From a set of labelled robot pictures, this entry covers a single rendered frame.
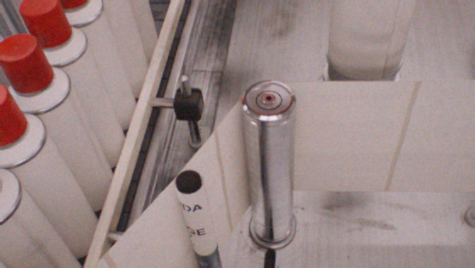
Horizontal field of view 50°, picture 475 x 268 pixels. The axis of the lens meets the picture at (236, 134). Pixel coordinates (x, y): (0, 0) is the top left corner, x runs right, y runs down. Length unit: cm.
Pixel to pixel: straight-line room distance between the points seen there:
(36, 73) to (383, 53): 34
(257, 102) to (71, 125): 17
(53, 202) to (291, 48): 37
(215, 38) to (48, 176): 42
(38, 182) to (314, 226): 26
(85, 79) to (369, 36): 28
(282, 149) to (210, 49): 40
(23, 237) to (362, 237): 30
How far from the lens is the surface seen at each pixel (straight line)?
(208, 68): 72
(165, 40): 65
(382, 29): 54
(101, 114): 51
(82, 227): 49
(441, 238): 52
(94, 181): 50
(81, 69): 47
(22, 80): 41
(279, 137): 36
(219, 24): 79
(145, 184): 55
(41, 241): 41
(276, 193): 42
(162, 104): 58
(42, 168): 41
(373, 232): 51
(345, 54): 57
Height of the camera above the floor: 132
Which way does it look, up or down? 51 degrees down
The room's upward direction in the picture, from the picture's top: 6 degrees counter-clockwise
